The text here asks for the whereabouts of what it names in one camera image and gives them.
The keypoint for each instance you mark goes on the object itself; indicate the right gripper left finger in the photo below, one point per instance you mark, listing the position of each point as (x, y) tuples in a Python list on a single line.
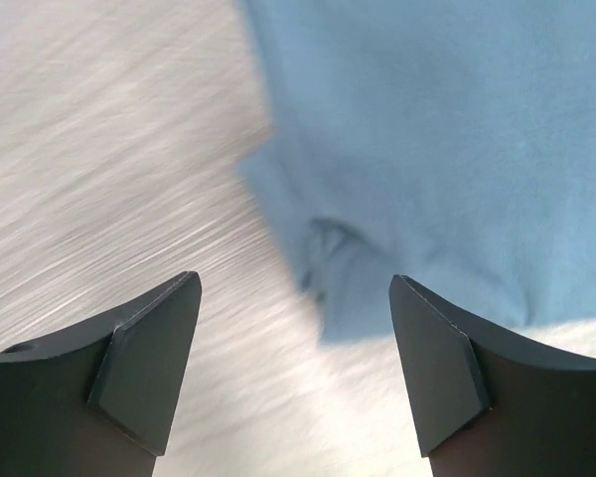
[(98, 398)]

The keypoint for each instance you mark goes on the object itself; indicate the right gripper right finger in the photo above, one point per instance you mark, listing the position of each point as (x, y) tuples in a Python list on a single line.
[(486, 401)]

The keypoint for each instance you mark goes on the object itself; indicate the grey blue t shirt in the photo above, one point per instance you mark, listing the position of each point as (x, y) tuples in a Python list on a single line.
[(450, 141)]

